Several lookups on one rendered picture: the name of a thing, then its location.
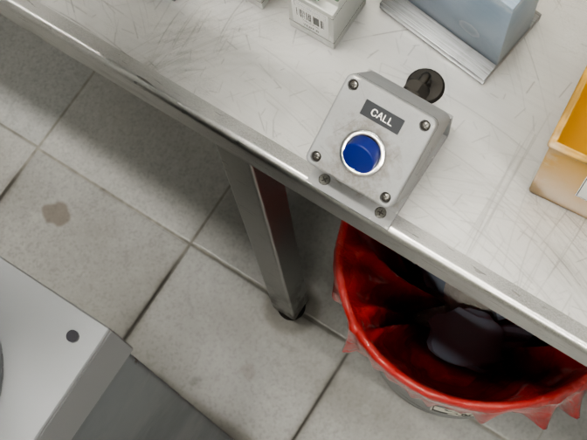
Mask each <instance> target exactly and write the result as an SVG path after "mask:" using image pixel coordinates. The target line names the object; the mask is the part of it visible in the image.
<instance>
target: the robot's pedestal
mask: <svg viewBox="0 0 587 440"><path fill-rule="evenodd" d="M72 440H234V439H232V438H231V437H230V436H229V435H227V434H226V433H225V432H224V431H223V430H221V429H220V428H219V427H218V426H217V425H216V424H215V423H214V422H212V421H211V420H210V419H209V418H208V417H206V416H205V415H204V414H203V413H201V412H200V411H199V410H198V409H196V408H195V407H194V406H193V405H192V404H190V403H189V402H188V401H187V400H185V399H184V398H183V397H182V396H181V395H179V394H178V393H177V392H176V391H175V390H174V389H173V388H172V387H170V386H169V385H168V384H167V383H166V382H164V381H163V380H162V379H161V378H159V377H158V376H157V375H156V374H154V373H153V372H152V371H151V370H150V369H148V368H147V367H146V366H145V365H143V364H142V363H141V362H140V361H138V360H137V359H136V358H135V357H134V356H133V355H132V354H130V355H129V357H128V358H127V359H126V360H125V362H124V363H123V365H122V366H121V368H120V370H119V371H118V373H117V374H116V376H115V377H114V378H113V380H112V381H111V382H110V384H109V385H108V387H107V389H106V390H105V392H104V393H103V394H102V396H101V397H100V399H99V401H97V403H96V404H95V406H94V407H93V409H92V410H91V412H90V413H89V415H88V416H87V418H86V420H85V421H84V422H83V423H82V424H81V426H80V427H79V429H78V431H77V432H76V434H75V435H74V437H73V439H72Z"/></svg>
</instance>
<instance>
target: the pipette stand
mask: <svg viewBox="0 0 587 440"><path fill-rule="evenodd" d="M538 1H539V0H382V1H381V2H380V6H379V8H380V9H382V10H383V11H385V12H386V13H387V14H389V15H390V16H391V17H393V18H395V19H396V20H397V21H398V22H399V23H400V24H402V25H403V26H405V27H406V28H407V29H409V30H410V31H412V32H413V33H414V34H416V35H417V36H418V37H420V38H421V39H423V40H424V41H425V42H426V43H427V44H428V45H430V46H432V47H433V48H434V49H436V50H437V51H438V52H440V53H441V54H443V55H444V56H445V57H447V58H448V59H450V60H451V61H452V62H453V63H454V64H455V65H457V66H458V67H460V68H461V69H462V70H464V71H465V72H467V73H468V74H470V75H471V76H472V77H474V78H475V79H477V80H478V81H479V82H480V83H481V84H484V83H485V82H486V80H487V79H488V78H489V77H490V76H491V75H492V73H493V72H494V71H495V70H496V69H497V68H498V66H499V65H500V64H501V63H502V62H503V61H504V59H505V58H506V57H507V56H508V55H509V54H510V52H511V51H512V50H513V49H514V48H515V47H516V46H517V45H518V44H519V43H520V42H521V41H522V39H523V38H524V37H525V36H526V35H527V34H528V32H529V31H530V30H531V29H532V28H533V27H534V26H535V24H536V23H537V22H538V21H539V20H540V18H541V15H542V14H541V13H540V12H538V11H537V10H536V6H537V4H538Z"/></svg>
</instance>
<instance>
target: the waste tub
mask: <svg viewBox="0 0 587 440"><path fill-rule="evenodd" d="M547 145H548V147H549V149H548V151H547V153H546V155H545V156H544V158H543V160H542V163H541V165H540V167H539V169H538V171H537V173H536V175H535V178H534V180H533V181H532V183H531V185H530V187H529V191H530V192H532V193H534V194H536V195H538V196H540V197H542V198H545V199H547V200H549V201H551V202H552V203H555V204H557V205H559V206H562V207H564V208H565V209H567V210H570V211H572V212H574V213H576V214H578V215H580V216H582V217H585V218H587V66H586V67H585V69H584V72H583V74H582V76H581V78H580V80H579V81H578V83H577V86H576V88H575V90H574V92H573V94H572V95H571V97H570V100H569V102H568V104H567V106H566V107H565V109H564V111H563V114H562V116H561V118H560V120H559V121H558V123H557V125H556V128H555V130H554V132H553V134H552V135H551V137H550V139H549V142H548V144H547Z"/></svg>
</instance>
